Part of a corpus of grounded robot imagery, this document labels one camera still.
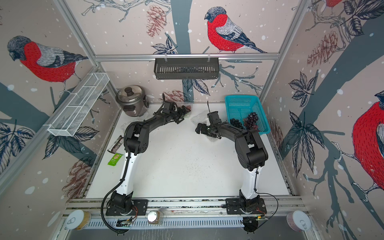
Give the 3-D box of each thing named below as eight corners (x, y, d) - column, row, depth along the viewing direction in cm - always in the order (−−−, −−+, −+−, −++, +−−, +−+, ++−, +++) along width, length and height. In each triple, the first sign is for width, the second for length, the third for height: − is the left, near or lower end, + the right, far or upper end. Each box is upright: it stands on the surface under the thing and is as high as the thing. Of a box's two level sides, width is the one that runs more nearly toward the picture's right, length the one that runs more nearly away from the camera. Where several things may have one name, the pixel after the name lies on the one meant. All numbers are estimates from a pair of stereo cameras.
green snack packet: (108, 165, 91) (107, 163, 89) (116, 153, 96) (115, 152, 94) (115, 167, 90) (114, 165, 89) (123, 155, 95) (121, 154, 93)
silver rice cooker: (123, 120, 113) (110, 101, 97) (129, 104, 124) (119, 84, 108) (146, 120, 113) (138, 101, 97) (151, 104, 124) (144, 84, 108)
